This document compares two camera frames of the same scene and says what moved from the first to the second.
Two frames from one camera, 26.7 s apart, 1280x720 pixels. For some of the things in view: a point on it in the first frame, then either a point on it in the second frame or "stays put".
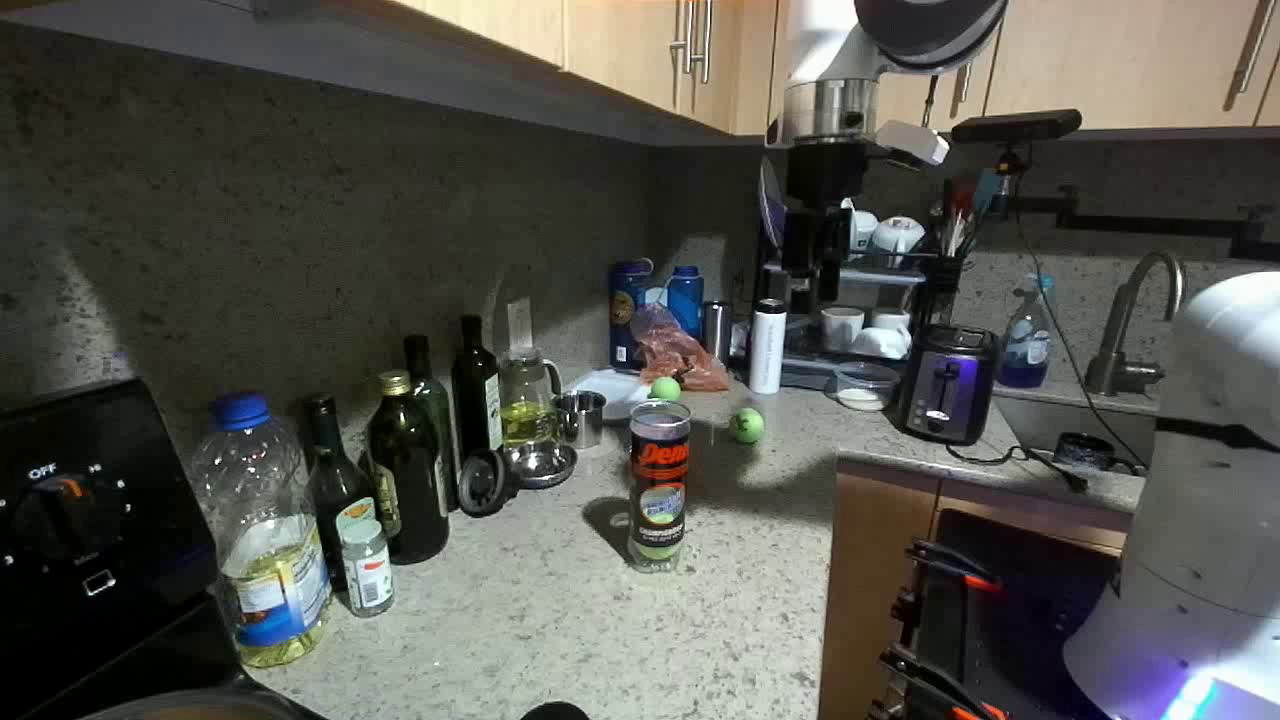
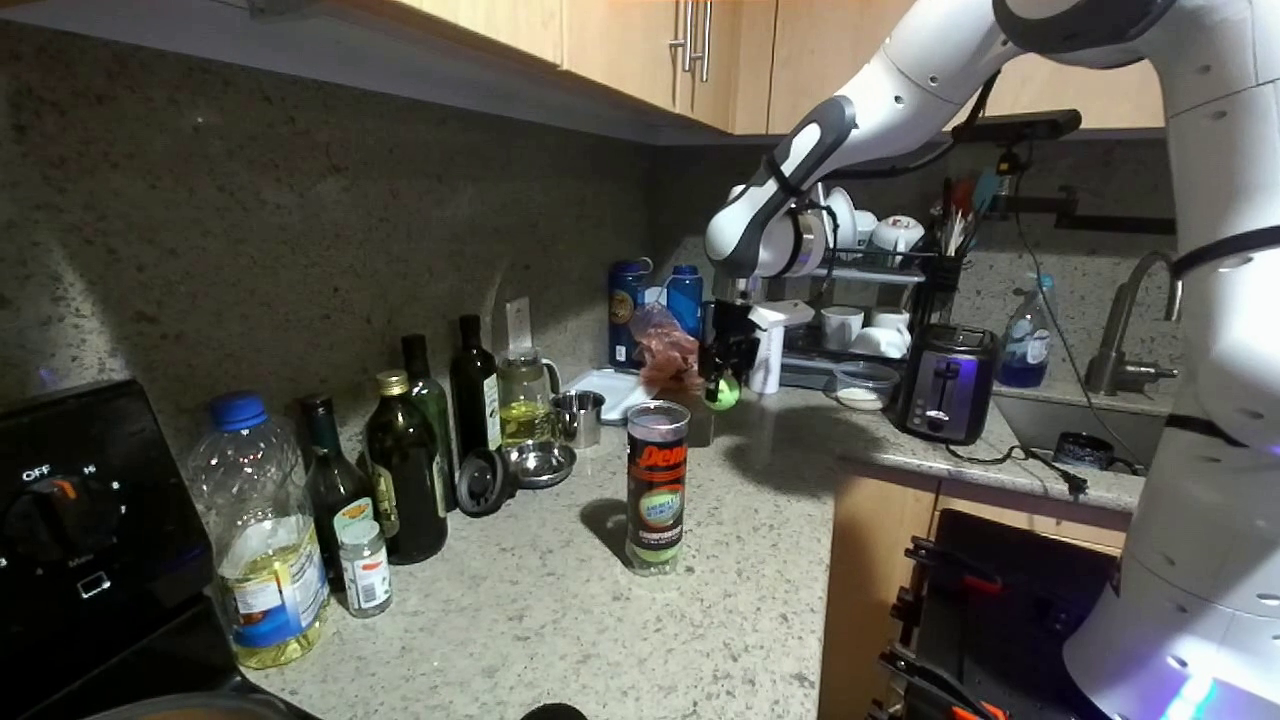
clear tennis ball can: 658,480 stays put
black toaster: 944,384 stays put
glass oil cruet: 529,383 stays put
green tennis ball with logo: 750,424 → 726,393
